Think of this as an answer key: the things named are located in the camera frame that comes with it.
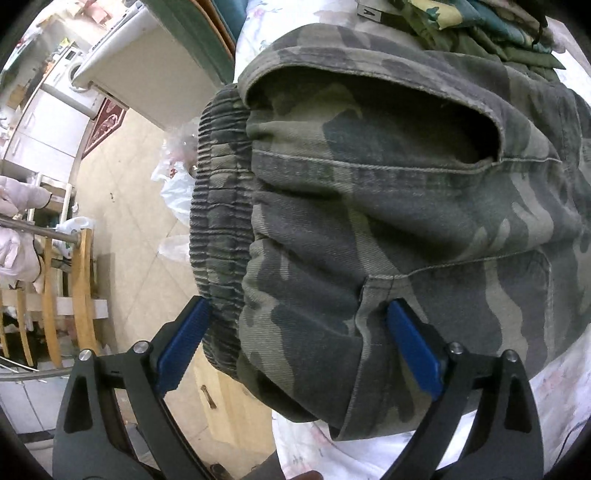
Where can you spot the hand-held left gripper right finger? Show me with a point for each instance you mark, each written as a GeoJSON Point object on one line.
{"type": "Point", "coordinates": [415, 350]}

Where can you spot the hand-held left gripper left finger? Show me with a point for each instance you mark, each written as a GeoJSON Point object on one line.
{"type": "Point", "coordinates": [178, 350]}

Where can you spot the camouflage pants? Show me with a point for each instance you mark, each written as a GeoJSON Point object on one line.
{"type": "Point", "coordinates": [369, 207]}

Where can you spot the wooden slatted chair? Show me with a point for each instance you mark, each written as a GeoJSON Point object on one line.
{"type": "Point", "coordinates": [81, 295]}

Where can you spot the white floral bed sheet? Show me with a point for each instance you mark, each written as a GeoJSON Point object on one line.
{"type": "Point", "coordinates": [554, 392]}

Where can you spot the white plastic bag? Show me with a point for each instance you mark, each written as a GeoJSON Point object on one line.
{"type": "Point", "coordinates": [178, 189]}

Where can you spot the pale pink padded jacket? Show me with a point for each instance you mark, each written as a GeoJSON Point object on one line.
{"type": "Point", "coordinates": [14, 240]}

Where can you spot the red patterned rug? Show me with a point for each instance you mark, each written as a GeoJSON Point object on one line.
{"type": "Point", "coordinates": [108, 124]}

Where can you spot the white kitchen base cabinet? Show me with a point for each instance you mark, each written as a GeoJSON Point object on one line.
{"type": "Point", "coordinates": [41, 134]}

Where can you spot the white low cabinet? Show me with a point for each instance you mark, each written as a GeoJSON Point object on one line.
{"type": "Point", "coordinates": [152, 69]}

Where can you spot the white washing machine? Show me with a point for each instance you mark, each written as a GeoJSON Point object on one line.
{"type": "Point", "coordinates": [69, 69]}

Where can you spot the olive green folded garment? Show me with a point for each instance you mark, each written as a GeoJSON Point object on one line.
{"type": "Point", "coordinates": [485, 53]}

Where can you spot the teal bed footboard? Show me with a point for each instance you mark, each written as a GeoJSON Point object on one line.
{"type": "Point", "coordinates": [203, 41]}

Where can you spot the green patterned folded garment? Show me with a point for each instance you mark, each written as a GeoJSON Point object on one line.
{"type": "Point", "coordinates": [434, 14]}

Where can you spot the metal rail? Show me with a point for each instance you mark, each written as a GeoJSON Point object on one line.
{"type": "Point", "coordinates": [41, 233]}

